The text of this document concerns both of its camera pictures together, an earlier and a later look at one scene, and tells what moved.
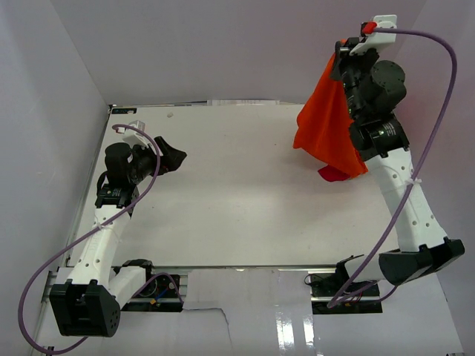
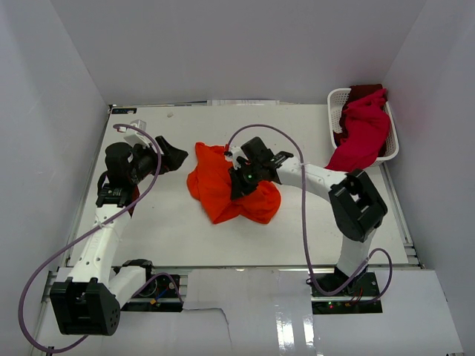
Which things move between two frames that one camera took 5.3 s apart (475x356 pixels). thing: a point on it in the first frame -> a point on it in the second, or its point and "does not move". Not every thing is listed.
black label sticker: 123,110 does not move
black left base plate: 162,294 does not move
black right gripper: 342,59 -> 239,189
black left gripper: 172,158 does not move
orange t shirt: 323,128 -> 209,184
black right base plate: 332,293 does not move
